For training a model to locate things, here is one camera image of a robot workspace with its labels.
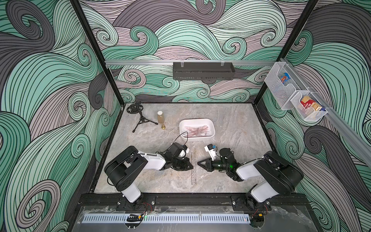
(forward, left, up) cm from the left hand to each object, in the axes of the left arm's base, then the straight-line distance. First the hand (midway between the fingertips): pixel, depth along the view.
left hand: (193, 166), depth 84 cm
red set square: (+28, 0, -2) cm, 28 cm away
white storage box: (+24, -12, -2) cm, 26 cm away
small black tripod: (+28, +36, +22) cm, 50 cm away
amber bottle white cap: (+35, +23, +2) cm, 42 cm away
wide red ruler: (+30, -10, -1) cm, 31 cm away
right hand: (+2, -3, 0) cm, 4 cm away
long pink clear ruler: (-2, 0, -2) cm, 2 cm away
